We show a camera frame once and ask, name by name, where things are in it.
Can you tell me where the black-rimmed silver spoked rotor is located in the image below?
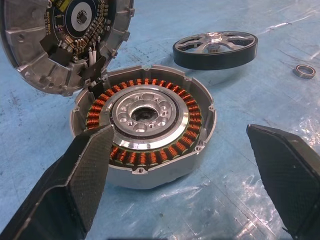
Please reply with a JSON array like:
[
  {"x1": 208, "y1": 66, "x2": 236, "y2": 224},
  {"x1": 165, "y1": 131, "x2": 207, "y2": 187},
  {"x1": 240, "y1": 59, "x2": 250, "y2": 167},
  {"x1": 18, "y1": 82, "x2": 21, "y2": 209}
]
[{"x1": 172, "y1": 31, "x2": 259, "y2": 71}]

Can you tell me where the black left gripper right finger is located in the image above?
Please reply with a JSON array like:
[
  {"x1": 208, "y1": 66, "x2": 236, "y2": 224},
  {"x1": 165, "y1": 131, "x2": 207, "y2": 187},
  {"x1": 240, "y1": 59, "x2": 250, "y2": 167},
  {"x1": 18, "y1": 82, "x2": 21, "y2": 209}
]
[{"x1": 246, "y1": 123, "x2": 320, "y2": 240}]

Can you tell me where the dark toothed gear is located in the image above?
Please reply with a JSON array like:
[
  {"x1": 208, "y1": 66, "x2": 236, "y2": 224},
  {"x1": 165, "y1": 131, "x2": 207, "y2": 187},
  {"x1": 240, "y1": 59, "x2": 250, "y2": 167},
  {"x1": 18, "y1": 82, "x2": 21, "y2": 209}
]
[{"x1": 0, "y1": 0, "x2": 136, "y2": 97}]

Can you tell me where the motor housing with copper windings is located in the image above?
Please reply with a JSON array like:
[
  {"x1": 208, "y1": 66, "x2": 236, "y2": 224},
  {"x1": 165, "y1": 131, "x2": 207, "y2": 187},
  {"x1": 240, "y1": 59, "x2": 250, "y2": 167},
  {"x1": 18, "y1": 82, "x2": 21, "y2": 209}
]
[{"x1": 70, "y1": 64, "x2": 218, "y2": 190}]

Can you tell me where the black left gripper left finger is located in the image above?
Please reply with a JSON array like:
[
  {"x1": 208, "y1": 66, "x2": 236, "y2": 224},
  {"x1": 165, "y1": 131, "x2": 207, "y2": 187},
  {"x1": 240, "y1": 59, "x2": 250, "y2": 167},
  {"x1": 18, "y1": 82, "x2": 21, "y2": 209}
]
[{"x1": 0, "y1": 124, "x2": 116, "y2": 240}]

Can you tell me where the small metal bearing ring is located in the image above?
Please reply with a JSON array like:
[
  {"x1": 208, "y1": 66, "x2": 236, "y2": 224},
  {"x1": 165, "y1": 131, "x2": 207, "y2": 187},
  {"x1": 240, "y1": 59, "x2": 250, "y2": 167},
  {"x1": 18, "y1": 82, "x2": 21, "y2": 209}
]
[{"x1": 292, "y1": 64, "x2": 316, "y2": 80}]

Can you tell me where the blue plastic table sheet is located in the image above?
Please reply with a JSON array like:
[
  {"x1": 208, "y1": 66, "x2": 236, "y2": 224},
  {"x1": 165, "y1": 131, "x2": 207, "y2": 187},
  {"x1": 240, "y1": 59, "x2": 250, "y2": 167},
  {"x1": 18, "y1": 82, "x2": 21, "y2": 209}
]
[{"x1": 0, "y1": 0, "x2": 320, "y2": 240}]

